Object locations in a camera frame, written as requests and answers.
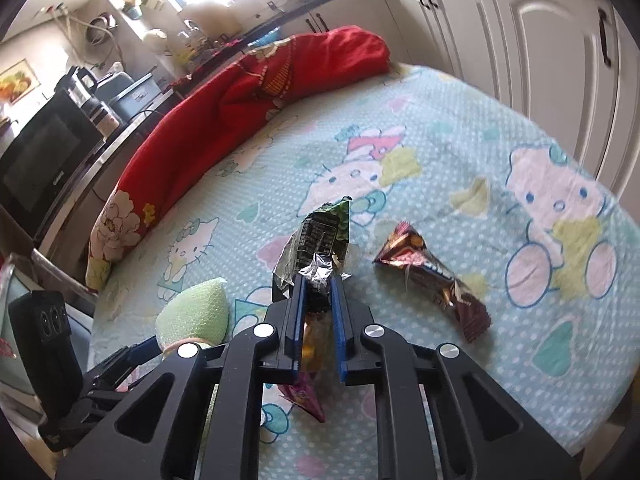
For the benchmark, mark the purple snack wrapper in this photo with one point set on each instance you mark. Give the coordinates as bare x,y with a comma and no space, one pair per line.
303,394

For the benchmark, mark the dark foil snack wrapper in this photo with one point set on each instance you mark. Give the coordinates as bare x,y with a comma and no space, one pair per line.
316,250

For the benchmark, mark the brown chocolate bar wrapper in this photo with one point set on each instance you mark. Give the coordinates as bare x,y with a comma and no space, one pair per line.
406,250

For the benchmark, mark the grey storage box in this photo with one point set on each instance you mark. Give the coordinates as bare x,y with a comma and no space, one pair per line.
135,98

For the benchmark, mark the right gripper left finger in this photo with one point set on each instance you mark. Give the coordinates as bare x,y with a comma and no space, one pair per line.
287,315

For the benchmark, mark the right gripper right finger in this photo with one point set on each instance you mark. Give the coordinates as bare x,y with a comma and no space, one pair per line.
355,363

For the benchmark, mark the black microwave oven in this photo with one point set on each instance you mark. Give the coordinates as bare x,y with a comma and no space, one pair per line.
46,153

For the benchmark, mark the green sponge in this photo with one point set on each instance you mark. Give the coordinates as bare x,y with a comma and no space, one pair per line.
199,313

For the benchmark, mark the hello kitty blue bedsheet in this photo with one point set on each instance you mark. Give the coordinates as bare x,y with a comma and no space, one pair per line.
467,224

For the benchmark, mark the red floral blanket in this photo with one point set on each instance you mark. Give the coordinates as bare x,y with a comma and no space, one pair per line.
217,119

